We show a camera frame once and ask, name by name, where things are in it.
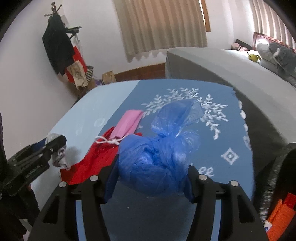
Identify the pink face mask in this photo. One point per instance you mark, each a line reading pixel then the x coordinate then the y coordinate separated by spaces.
pixel 127 125

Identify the large orange foam net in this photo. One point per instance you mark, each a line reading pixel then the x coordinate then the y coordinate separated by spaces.
pixel 281 216

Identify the blue plastic bag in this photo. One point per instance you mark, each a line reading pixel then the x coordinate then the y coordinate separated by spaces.
pixel 158 166

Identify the right beige curtain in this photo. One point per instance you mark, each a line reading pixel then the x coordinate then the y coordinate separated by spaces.
pixel 267 22

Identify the wooden coat rack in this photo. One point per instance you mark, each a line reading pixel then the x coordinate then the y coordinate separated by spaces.
pixel 72 32

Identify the red plastic bag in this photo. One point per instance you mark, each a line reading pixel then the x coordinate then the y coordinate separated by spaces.
pixel 98 156

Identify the black trash bin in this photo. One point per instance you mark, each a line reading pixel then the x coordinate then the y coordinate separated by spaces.
pixel 277 181

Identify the yellow plush toy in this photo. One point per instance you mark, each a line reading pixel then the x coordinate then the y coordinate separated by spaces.
pixel 254 58

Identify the dark grey blanket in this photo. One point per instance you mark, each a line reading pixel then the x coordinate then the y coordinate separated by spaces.
pixel 284 57

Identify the left beige curtain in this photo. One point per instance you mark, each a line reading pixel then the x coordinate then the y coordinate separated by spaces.
pixel 158 25

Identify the black hanging coat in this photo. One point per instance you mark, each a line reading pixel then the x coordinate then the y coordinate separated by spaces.
pixel 58 46

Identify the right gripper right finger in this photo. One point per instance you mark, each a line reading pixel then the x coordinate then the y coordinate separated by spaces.
pixel 238 220

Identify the grey tissue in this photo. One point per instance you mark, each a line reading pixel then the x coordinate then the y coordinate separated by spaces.
pixel 58 157

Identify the brown paper bag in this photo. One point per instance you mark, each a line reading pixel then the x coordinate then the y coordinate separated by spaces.
pixel 108 77

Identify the white medicine box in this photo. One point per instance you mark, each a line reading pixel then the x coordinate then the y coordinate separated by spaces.
pixel 267 225

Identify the red wooden headboard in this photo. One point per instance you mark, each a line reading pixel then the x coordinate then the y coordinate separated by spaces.
pixel 264 39

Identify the blue tree print tablecloth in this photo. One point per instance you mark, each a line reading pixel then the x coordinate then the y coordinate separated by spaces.
pixel 224 153

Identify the red hanging bag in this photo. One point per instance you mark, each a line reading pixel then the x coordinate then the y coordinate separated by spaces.
pixel 77 58

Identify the grey folded pillows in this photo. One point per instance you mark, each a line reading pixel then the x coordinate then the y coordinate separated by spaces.
pixel 268 62

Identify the pink black bag on bed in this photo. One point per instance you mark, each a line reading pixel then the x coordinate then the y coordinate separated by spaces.
pixel 239 45

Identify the bed with grey sheet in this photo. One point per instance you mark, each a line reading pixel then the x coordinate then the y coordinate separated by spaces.
pixel 267 100

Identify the beige tote bag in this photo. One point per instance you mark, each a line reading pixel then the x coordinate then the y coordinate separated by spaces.
pixel 78 74

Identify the beige curtain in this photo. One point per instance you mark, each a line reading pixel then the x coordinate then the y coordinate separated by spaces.
pixel 158 25
pixel 267 22

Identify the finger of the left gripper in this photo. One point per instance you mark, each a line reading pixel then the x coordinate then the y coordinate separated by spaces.
pixel 39 145
pixel 27 156

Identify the striped basket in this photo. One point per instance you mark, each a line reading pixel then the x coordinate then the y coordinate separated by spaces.
pixel 89 73

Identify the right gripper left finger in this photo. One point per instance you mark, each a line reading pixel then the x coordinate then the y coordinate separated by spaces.
pixel 58 220

